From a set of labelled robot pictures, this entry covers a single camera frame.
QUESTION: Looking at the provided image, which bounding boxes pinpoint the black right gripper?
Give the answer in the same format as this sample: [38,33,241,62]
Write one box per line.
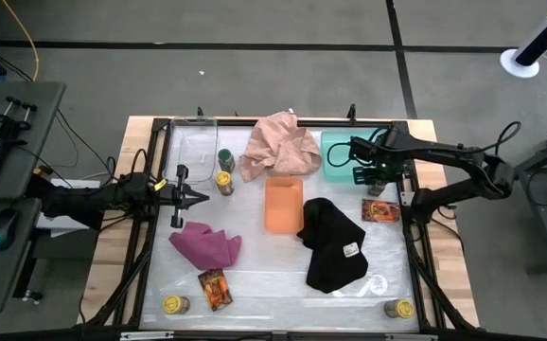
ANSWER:
[348,130,400,187]

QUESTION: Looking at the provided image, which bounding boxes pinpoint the black floor cable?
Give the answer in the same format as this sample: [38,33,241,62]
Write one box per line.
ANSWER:
[54,107,116,185]

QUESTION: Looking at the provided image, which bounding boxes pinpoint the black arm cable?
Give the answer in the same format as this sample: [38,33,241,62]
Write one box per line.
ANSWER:
[483,119,523,155]
[129,147,151,178]

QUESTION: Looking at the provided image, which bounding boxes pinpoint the magenta cloth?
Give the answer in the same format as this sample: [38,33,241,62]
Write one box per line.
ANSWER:
[168,221,243,272]

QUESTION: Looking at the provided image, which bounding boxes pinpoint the clear plastic container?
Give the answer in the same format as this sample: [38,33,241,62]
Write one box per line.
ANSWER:
[167,116,220,185]

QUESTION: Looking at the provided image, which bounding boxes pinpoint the grey desk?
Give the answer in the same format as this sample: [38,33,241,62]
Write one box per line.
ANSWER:
[0,80,67,316]

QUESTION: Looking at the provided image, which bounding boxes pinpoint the teal plastic tray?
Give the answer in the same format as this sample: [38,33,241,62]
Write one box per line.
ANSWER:
[320,128,397,184]

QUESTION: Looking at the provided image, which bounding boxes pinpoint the orange plastic tray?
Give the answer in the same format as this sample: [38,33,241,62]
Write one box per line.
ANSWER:
[263,176,305,236]

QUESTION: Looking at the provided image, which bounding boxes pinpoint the black clamp holder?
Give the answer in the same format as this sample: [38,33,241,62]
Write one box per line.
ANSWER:
[0,96,39,143]

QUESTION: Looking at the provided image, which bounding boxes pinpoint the black cloth with label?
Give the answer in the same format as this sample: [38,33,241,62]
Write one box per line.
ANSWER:
[295,197,370,295]

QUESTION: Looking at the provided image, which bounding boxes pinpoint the white box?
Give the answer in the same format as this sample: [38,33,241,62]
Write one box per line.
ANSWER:
[35,177,102,239]

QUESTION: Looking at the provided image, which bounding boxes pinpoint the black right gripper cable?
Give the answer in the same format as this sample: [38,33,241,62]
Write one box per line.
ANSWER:
[326,140,353,169]

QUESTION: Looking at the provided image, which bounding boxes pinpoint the white floor stand with pole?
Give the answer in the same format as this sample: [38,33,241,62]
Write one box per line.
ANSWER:
[499,0,547,80]

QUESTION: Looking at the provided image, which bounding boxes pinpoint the yellow lid spice jar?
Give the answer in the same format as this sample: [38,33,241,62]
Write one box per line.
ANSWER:
[383,298,415,320]
[214,170,236,197]
[162,295,191,315]

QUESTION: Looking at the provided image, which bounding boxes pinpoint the beige pink cloth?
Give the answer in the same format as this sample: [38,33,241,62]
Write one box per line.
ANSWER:
[238,111,323,184]

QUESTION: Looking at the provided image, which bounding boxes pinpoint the orange spice packet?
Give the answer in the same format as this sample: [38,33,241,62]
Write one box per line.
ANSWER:
[361,198,401,224]
[197,268,235,313]

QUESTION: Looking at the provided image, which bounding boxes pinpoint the silver frame bracket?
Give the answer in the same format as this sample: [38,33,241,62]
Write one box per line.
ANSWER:
[383,332,439,341]
[118,331,176,341]

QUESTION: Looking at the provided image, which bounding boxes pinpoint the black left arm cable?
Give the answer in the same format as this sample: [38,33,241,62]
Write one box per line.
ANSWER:
[129,147,151,178]

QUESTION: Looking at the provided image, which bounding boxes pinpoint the yellow floor cable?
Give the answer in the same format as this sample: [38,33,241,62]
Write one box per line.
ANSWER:
[0,0,41,82]

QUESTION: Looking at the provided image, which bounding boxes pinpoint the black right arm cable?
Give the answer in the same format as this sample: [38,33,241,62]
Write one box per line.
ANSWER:
[483,119,523,155]

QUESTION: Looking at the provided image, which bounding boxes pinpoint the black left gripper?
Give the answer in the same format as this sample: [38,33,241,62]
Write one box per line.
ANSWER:
[157,164,211,229]

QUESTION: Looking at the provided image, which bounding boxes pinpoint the white table mat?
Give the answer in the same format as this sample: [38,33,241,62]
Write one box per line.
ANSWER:
[138,123,420,332]

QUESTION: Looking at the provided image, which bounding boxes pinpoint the black computer mouse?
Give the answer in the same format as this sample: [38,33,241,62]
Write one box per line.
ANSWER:
[0,207,21,252]

